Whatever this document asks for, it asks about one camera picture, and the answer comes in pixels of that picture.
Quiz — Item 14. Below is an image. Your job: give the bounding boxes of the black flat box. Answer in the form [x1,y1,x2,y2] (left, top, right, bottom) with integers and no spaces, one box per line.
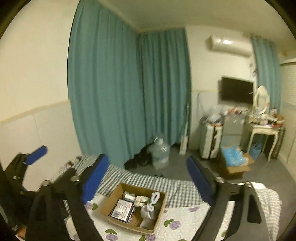
[109,199,135,223]

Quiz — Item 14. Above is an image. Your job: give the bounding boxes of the narrow teal curtain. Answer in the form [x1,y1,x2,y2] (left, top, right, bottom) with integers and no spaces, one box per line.
[251,35,281,111]

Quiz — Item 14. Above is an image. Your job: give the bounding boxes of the grey mini fridge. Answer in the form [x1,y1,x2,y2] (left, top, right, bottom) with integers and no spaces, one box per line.
[221,115,245,147]

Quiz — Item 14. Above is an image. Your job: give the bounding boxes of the clear water jug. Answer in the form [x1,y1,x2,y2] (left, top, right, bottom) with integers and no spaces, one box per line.
[149,137,170,170]

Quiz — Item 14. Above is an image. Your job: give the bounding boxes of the white dressing table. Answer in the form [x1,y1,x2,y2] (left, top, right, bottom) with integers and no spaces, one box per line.
[241,116,285,161]

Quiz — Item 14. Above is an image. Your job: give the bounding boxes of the white oval vanity mirror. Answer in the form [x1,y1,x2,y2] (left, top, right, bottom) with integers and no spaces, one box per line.
[252,85,270,116]

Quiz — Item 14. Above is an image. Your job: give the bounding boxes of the white air conditioner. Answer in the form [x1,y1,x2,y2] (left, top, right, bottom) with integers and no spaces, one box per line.
[209,35,252,57]

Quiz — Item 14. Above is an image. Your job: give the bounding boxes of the floor box with blue bags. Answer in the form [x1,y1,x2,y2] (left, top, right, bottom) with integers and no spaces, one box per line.
[219,146,254,179]

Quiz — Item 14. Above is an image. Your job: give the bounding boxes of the white wardrobe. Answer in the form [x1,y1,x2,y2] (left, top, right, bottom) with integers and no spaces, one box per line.
[280,59,295,174]

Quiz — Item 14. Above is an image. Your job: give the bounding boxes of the grey checked blanket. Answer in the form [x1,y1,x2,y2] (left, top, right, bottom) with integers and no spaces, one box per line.
[52,156,281,240]

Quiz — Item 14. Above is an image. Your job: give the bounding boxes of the white green plush toy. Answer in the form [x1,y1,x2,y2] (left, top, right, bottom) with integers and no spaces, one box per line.
[147,192,161,211]

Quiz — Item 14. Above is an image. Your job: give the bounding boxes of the cream lace cloth bundle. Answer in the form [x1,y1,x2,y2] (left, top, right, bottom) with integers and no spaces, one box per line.
[139,204,157,230]

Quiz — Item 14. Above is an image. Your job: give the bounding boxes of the brown cardboard box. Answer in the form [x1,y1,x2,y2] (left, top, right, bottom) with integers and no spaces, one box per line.
[100,183,167,235]

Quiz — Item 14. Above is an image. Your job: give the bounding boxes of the large teal curtain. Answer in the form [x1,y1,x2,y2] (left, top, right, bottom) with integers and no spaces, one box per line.
[68,1,191,167]

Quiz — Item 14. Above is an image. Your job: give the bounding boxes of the black wall television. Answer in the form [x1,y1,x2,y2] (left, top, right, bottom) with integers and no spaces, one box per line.
[220,77,253,104]

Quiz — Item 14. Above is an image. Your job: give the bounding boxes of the white floral quilt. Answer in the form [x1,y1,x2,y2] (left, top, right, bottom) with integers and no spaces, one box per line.
[64,192,236,241]

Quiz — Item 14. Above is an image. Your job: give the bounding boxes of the white suitcase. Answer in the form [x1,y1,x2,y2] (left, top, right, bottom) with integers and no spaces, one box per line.
[199,122,223,159]

